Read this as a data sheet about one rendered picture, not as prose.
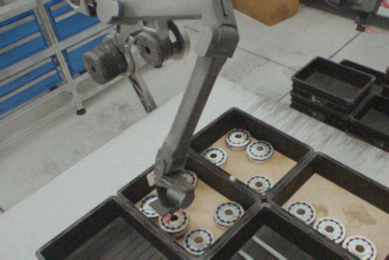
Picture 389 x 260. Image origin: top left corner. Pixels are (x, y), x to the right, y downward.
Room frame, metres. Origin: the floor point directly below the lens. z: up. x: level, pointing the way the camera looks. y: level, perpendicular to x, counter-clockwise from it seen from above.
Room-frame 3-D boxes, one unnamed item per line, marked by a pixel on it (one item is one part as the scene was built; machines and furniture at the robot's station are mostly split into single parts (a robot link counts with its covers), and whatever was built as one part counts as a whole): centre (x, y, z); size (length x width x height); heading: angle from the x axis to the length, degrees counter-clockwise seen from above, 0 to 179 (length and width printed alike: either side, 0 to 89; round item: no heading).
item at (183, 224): (0.76, 0.19, 0.88); 0.10 x 0.10 x 0.01
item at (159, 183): (0.75, 0.18, 1.06); 0.07 x 0.06 x 0.07; 45
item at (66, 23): (2.80, 0.86, 0.60); 0.72 x 0.03 x 0.56; 136
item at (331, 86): (1.89, -0.65, 0.37); 0.40 x 0.30 x 0.45; 46
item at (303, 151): (1.02, -0.08, 0.87); 0.40 x 0.30 x 0.11; 44
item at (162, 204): (0.76, 0.19, 1.00); 0.10 x 0.07 x 0.07; 133
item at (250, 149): (1.07, -0.13, 0.86); 0.10 x 0.10 x 0.01
